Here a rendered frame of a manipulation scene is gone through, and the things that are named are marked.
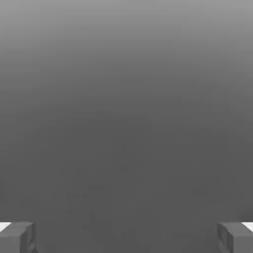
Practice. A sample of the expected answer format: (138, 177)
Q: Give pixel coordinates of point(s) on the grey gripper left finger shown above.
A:
(13, 237)

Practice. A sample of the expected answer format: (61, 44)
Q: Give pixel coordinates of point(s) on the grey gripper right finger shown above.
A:
(237, 237)

